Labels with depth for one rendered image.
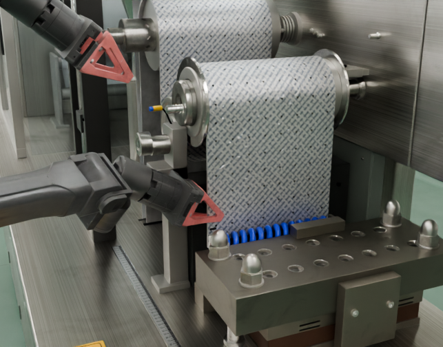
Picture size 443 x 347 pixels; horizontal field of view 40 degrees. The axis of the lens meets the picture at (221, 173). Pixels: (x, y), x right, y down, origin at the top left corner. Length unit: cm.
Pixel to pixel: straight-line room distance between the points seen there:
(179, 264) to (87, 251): 26
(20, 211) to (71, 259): 50
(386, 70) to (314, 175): 22
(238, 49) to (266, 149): 28
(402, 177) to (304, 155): 38
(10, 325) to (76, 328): 179
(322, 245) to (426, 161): 22
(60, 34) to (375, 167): 62
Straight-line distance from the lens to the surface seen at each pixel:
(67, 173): 83
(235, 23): 121
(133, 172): 91
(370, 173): 116
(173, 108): 96
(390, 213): 110
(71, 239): 136
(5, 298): 304
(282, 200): 105
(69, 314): 109
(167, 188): 93
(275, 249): 98
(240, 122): 97
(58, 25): 89
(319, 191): 109
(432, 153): 102
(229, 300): 87
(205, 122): 94
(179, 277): 113
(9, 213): 78
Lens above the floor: 146
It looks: 19 degrees down
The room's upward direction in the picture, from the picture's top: straight up
